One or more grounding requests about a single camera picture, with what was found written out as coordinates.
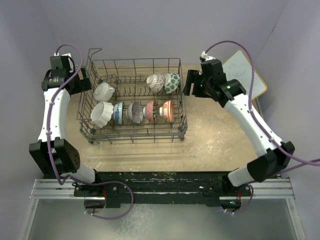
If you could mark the blue floral white bowl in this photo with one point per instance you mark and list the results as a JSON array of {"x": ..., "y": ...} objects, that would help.
[{"x": 118, "y": 112}]

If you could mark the orange red patterned bowl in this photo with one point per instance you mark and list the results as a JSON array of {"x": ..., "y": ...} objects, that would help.
[{"x": 167, "y": 111}]

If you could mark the white cup with handle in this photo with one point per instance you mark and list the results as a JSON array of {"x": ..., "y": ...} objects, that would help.
[{"x": 103, "y": 92}]

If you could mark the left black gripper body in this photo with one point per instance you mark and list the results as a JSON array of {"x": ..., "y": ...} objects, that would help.
[{"x": 80, "y": 85}]

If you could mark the pink patterned bowl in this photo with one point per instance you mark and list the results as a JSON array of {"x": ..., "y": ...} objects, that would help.
[{"x": 149, "y": 112}]

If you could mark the purple striped bowl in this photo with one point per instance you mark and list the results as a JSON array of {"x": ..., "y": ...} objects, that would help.
[{"x": 134, "y": 112}]

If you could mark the small whiteboard yellow frame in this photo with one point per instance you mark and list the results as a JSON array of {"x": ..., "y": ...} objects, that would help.
[{"x": 238, "y": 67}]

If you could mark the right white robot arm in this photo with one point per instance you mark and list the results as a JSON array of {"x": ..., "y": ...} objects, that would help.
[{"x": 269, "y": 148}]

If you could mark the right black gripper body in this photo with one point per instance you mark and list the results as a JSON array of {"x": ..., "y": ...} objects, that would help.
[{"x": 204, "y": 87}]

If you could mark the aluminium rail frame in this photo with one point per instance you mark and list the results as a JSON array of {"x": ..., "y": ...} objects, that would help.
[{"x": 163, "y": 209}]

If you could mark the white fluted bowl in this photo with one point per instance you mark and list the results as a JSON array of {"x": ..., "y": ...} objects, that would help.
[{"x": 102, "y": 114}]

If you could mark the brown patterned white bowl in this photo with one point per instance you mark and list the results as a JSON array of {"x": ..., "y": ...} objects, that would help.
[{"x": 155, "y": 82}]

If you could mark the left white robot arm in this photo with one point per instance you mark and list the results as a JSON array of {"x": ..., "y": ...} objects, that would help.
[{"x": 52, "y": 153}]

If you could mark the grey wire dish rack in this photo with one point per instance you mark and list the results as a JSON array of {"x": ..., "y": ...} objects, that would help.
[{"x": 128, "y": 78}]

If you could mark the green leaf patterned bowl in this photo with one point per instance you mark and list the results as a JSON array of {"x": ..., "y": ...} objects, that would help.
[{"x": 172, "y": 81}]

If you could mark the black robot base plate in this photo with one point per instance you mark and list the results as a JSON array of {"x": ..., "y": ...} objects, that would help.
[{"x": 166, "y": 187}]

